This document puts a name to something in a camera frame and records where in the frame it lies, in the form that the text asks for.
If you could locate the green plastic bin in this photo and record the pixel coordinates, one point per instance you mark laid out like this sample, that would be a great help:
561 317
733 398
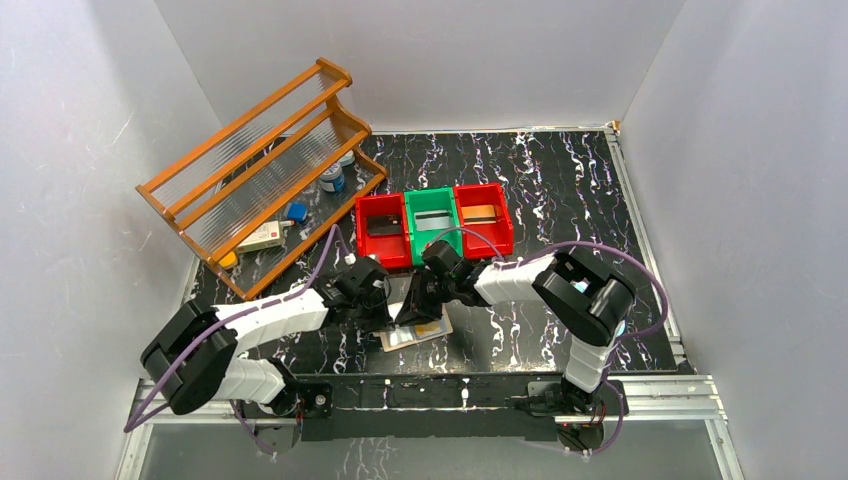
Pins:
428 200

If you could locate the red plastic bin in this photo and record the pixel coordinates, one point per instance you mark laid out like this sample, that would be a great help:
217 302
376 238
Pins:
500 234
393 252

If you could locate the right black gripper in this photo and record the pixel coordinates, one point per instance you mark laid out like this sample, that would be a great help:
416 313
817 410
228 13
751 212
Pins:
413 312

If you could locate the black card in bin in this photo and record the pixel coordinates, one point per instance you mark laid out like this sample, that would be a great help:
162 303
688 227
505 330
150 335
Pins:
384 225

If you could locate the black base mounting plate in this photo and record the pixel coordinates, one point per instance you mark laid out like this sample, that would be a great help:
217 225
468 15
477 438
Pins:
525 406

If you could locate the small yellow object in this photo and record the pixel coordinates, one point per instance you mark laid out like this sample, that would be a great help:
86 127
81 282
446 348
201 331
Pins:
229 261

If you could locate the gold card in bin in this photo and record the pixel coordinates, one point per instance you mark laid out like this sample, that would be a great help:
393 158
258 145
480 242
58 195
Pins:
479 214

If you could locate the left red plastic bin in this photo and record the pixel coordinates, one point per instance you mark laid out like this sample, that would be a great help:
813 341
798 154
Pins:
393 252

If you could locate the small white red box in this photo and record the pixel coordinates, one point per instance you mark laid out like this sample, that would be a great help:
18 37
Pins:
268 235

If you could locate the orange wooden shelf rack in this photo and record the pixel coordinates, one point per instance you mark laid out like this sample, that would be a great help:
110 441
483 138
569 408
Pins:
272 155

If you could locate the small blue cube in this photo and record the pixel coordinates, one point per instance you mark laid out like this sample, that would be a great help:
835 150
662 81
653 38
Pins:
295 212

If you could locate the gold credit card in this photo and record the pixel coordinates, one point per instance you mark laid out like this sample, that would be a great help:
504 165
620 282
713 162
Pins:
428 330

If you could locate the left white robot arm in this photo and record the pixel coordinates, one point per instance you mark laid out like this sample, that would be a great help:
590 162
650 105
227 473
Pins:
198 355

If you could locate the right red plastic bin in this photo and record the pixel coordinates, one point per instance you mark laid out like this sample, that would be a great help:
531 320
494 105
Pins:
500 234

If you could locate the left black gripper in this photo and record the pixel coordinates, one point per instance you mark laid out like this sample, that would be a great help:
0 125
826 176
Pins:
374 312

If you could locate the blue white round jar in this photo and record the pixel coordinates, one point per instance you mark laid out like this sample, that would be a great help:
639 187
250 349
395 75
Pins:
333 179

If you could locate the beige leather card holder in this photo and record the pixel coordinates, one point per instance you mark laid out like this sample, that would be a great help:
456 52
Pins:
402 337

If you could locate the silver card in bin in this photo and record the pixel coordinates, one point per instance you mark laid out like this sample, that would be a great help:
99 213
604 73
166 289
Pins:
433 220

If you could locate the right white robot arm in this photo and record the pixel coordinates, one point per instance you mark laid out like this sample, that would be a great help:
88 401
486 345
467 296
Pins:
589 298

